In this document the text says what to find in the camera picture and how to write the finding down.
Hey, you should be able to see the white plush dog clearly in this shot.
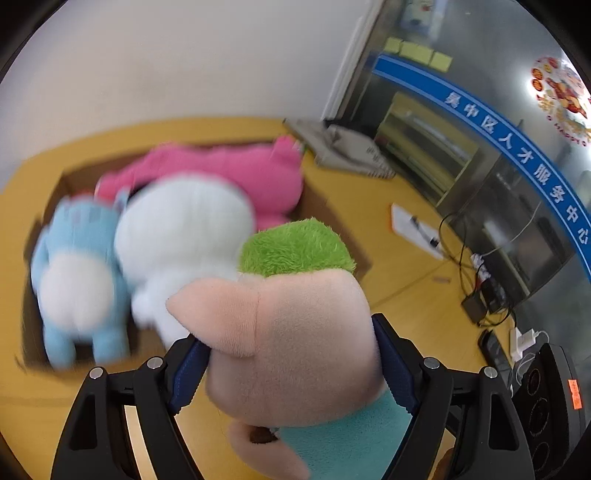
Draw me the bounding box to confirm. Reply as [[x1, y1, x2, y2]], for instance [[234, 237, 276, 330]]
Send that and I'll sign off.
[[113, 173, 257, 344]]

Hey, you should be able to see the blue window banner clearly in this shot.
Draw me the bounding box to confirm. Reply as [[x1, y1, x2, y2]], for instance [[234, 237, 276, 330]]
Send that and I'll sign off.
[[372, 53, 591, 268]]

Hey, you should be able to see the black power adapter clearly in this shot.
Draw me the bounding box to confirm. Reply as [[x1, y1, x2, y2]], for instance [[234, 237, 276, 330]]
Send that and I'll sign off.
[[462, 295, 488, 324]]

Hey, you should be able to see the pink plush bear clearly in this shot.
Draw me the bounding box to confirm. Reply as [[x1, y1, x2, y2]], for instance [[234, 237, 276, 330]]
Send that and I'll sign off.
[[95, 135, 305, 227]]

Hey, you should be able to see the green-haired plush doll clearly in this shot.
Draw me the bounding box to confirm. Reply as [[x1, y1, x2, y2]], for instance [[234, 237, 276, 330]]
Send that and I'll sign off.
[[166, 218, 414, 480]]

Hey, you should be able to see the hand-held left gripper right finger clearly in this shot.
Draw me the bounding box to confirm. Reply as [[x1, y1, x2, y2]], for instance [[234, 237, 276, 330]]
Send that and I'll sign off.
[[370, 313, 536, 480]]

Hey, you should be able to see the white charger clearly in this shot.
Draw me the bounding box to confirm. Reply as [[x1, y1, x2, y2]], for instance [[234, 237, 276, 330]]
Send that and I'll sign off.
[[509, 327, 548, 363]]

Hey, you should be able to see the power strip with plugs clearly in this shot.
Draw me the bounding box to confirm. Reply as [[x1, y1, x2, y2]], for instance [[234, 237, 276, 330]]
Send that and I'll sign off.
[[470, 251, 509, 312]]

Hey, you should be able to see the blue plush toy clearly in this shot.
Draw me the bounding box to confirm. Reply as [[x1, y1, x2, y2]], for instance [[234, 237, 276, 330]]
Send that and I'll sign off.
[[30, 187, 132, 370]]

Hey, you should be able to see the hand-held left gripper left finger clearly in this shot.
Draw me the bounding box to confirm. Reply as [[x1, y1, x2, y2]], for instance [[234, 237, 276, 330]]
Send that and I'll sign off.
[[50, 336, 213, 480]]

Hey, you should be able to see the cardboard box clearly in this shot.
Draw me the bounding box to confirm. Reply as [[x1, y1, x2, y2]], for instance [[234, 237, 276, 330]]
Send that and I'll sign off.
[[14, 138, 375, 370]]

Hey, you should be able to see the beige cloth bag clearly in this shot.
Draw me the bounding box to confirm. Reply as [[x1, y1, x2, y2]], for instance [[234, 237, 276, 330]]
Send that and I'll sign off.
[[283, 117, 397, 180]]

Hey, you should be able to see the black phone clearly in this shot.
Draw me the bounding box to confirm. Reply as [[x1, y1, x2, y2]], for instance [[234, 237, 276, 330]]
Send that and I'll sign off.
[[478, 329, 513, 370]]

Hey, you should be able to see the black cable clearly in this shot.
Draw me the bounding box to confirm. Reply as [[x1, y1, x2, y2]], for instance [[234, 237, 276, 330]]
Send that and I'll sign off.
[[410, 213, 491, 296], [480, 302, 517, 329]]

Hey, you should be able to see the red round window sticker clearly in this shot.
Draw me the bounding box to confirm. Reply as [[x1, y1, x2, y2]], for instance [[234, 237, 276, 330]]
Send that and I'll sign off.
[[529, 56, 591, 147]]

